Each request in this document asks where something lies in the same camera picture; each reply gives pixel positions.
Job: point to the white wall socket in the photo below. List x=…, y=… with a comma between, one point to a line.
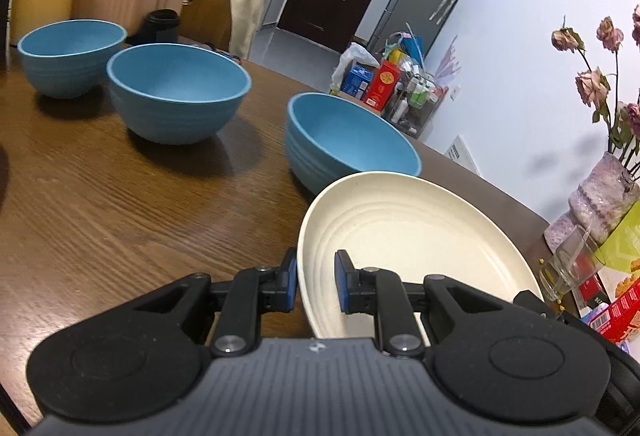
x=456, y=93

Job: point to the blue ribbed bowl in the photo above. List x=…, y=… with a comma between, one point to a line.
x=350, y=145

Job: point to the yellow-green paper bag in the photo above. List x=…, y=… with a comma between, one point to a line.
x=625, y=241

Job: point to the small blue bowl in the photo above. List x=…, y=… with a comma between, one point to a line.
x=70, y=45

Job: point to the teal bag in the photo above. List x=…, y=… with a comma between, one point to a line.
x=407, y=45

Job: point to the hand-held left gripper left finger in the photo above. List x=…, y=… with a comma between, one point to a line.
x=291, y=281

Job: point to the wooden chair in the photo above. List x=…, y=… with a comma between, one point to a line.
x=210, y=10

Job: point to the cream plate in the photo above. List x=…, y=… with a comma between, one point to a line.
x=415, y=226

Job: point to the large blue bowl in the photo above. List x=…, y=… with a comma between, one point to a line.
x=175, y=80

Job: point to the white board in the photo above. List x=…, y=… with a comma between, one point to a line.
x=462, y=155

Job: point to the black cup sleeve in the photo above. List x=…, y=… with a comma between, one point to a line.
x=160, y=25

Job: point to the drinking glass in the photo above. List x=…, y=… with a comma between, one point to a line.
x=570, y=266

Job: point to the black red small box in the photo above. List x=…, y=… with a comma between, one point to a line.
x=595, y=291

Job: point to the dried pink roses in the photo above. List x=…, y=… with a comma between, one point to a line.
x=592, y=85

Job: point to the red carton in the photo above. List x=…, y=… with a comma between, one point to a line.
x=382, y=83

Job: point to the pink vase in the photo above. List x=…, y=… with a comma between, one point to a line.
x=600, y=201

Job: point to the white plastic bag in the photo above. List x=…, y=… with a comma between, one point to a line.
x=350, y=55

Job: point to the purple wall decoration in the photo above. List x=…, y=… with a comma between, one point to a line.
x=447, y=60

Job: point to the blue carton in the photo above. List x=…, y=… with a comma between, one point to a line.
x=357, y=83

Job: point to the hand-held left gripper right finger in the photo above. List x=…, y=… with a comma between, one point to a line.
x=341, y=281

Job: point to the grey fridge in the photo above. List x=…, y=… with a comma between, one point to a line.
x=415, y=5

